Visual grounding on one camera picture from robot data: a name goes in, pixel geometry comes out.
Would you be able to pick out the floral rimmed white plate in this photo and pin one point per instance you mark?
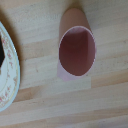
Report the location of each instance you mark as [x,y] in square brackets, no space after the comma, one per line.
[9,76]

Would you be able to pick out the dark brown object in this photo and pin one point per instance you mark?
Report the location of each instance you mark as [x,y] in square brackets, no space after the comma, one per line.
[1,55]

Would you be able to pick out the pink plastic cup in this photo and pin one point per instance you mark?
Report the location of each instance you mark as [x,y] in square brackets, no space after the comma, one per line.
[77,50]

